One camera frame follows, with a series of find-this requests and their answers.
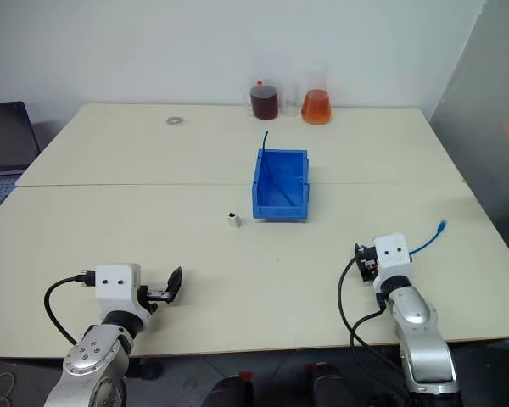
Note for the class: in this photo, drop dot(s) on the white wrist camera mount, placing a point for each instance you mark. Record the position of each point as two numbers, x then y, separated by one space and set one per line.
391 254
116 288

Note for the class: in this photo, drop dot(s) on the small white cylinder object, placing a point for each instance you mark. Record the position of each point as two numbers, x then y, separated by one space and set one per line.
234 219

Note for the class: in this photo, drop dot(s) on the dark grey laptop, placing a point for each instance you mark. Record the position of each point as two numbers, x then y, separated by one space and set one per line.
6 140

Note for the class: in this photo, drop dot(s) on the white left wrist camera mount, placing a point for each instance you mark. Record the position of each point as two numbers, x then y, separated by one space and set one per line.
116 288

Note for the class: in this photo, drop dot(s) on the blue plastic bin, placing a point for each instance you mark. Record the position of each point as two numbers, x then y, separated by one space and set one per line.
280 195

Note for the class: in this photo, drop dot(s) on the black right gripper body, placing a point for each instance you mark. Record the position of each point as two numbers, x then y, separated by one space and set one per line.
367 263

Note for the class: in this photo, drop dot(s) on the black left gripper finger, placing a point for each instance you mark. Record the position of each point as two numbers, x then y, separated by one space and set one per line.
175 284

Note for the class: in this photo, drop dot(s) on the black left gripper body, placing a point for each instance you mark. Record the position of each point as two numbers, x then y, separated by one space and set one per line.
154 295

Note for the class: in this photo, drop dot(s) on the flask with orange liquid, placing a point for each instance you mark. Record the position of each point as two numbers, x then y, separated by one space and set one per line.
317 108

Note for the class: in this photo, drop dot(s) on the beaker with dark red liquid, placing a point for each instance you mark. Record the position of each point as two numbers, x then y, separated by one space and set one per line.
264 104

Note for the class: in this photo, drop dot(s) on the dark rounded shape red tab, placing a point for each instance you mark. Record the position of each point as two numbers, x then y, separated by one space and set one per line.
326 386
233 392

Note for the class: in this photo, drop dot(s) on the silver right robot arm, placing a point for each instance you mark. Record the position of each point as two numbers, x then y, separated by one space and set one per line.
420 335

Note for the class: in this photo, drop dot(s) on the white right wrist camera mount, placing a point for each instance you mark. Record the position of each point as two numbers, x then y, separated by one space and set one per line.
391 254

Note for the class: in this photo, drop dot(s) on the small clear empty beaker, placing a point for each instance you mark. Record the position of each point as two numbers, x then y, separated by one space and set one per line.
290 104

